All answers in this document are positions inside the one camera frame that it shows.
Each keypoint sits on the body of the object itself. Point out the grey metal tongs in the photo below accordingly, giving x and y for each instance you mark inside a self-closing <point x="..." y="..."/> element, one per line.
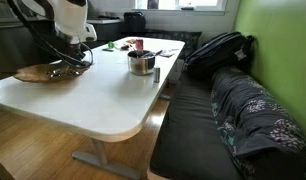
<point x="156" y="53"/>

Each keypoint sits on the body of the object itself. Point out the grey table leg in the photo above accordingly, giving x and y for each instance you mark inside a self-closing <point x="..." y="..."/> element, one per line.
<point x="99" y="153"/>

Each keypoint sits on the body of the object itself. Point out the metal spoon set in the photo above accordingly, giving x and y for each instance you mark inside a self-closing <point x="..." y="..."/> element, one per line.
<point x="59" y="73"/>

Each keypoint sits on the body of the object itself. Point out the wooden slab plate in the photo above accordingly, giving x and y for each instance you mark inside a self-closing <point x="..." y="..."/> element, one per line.
<point x="29" y="75"/>

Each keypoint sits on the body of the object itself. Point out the red soda can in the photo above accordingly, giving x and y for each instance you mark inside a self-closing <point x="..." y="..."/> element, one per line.
<point x="139" y="44"/>

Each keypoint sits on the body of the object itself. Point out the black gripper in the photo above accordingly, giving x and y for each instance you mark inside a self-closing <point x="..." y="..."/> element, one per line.
<point x="75" y="51"/>

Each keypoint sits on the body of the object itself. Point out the steel pot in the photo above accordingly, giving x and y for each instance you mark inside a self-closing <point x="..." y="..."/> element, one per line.
<point x="139" y="66"/>

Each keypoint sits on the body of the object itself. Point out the dark sofa seat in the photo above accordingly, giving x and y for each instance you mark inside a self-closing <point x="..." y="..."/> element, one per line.
<point x="189" y="133"/>

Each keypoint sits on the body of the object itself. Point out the white framed window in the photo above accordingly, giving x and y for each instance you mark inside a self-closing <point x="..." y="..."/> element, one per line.
<point x="179" y="5"/>

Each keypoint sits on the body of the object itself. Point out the black bag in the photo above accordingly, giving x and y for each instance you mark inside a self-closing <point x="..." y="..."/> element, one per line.
<point x="134" y="21"/>

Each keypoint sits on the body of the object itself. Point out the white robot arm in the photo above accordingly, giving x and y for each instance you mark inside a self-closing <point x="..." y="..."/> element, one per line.
<point x="69" y="16"/>

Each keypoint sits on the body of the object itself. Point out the orange snack packet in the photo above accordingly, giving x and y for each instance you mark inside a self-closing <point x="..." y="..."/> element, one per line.
<point x="130" y="41"/>

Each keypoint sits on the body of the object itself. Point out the dark floral blanket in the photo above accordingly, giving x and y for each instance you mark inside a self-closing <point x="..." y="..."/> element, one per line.
<point x="259" y="116"/>

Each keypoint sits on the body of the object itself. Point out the metal cylinder shaker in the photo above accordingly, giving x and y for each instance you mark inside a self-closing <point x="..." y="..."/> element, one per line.
<point x="156" y="75"/>

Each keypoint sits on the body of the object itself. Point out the black backpack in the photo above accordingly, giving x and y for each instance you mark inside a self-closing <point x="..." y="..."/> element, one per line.
<point x="216" y="53"/>

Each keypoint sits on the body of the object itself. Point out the dark bench cushion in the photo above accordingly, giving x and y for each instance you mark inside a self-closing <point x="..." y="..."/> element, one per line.
<point x="106" y="31"/>

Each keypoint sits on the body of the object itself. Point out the green round lid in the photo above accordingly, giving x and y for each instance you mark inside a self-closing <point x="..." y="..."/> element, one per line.
<point x="111" y="44"/>

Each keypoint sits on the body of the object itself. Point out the small windowsill ornament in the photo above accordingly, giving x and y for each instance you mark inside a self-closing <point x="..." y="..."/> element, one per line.
<point x="187" y="7"/>

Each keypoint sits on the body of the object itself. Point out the black flat strip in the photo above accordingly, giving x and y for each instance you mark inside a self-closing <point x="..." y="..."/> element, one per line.
<point x="108" y="50"/>

